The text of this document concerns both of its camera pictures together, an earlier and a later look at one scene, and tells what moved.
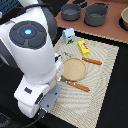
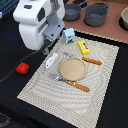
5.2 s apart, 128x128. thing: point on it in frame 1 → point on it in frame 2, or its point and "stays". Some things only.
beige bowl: x=123 y=20 stays
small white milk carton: x=68 y=36 stays
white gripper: x=31 y=97 → x=40 y=22
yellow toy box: x=83 y=47 stays
